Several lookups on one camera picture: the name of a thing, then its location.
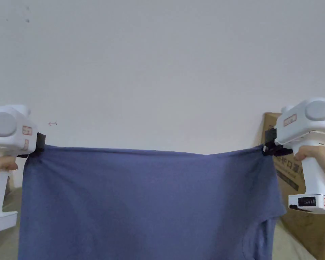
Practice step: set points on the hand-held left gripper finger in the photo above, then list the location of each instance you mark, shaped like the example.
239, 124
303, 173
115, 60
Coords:
35, 152

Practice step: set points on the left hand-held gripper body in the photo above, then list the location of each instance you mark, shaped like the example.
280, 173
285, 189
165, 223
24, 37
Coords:
8, 127

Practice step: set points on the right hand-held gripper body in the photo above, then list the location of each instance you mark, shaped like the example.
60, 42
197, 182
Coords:
303, 127

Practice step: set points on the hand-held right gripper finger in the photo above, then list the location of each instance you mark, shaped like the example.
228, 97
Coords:
272, 150

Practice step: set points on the dark blue shirt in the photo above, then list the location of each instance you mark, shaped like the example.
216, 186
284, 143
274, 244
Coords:
151, 205

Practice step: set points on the person's left hand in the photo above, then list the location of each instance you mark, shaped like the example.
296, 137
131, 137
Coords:
1, 165

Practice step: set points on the brown cardboard carton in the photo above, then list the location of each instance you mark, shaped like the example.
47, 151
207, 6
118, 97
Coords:
289, 173

